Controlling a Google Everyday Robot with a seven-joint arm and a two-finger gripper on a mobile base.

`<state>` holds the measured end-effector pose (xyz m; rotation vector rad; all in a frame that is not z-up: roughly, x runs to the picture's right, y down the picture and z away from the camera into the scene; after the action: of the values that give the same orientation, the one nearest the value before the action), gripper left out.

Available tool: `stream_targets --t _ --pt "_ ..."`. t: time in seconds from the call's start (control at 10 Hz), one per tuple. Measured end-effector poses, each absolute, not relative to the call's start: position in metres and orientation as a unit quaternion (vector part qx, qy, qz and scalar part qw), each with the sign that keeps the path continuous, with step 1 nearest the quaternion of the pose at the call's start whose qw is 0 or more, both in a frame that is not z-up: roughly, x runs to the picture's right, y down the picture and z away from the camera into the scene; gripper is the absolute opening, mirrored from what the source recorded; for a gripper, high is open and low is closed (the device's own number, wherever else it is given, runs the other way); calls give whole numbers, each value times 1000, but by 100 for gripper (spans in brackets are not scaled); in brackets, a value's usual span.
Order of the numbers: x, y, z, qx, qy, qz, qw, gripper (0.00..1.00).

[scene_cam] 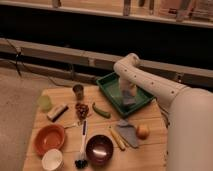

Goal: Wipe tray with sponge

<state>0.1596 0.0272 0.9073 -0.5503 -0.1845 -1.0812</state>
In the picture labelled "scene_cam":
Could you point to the green plastic tray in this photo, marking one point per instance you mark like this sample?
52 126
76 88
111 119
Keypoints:
109 86

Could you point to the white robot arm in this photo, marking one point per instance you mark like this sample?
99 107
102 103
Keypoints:
190 129

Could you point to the small metal cup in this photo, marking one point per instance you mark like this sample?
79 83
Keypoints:
78 90

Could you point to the grey sponge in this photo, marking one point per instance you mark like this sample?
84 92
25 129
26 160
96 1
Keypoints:
128 100

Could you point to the brown grape bunch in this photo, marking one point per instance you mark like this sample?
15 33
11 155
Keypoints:
81 110

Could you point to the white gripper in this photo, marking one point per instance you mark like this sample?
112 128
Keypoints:
128 86

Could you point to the grey cloth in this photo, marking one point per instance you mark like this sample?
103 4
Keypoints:
128 132

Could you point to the dark maroon bowl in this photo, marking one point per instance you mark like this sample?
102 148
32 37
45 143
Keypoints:
99 150

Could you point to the translucent green cup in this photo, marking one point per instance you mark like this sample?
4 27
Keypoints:
44 102

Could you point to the orange bowl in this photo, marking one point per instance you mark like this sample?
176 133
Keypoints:
49 137

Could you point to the orange fruit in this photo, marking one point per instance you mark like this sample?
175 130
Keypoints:
142 131

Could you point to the white cup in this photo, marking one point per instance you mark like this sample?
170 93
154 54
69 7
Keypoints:
52 160

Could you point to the black and white eraser brush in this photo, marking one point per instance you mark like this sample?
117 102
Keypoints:
56 112

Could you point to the small metal spoon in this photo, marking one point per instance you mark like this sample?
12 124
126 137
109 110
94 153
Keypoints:
75 124

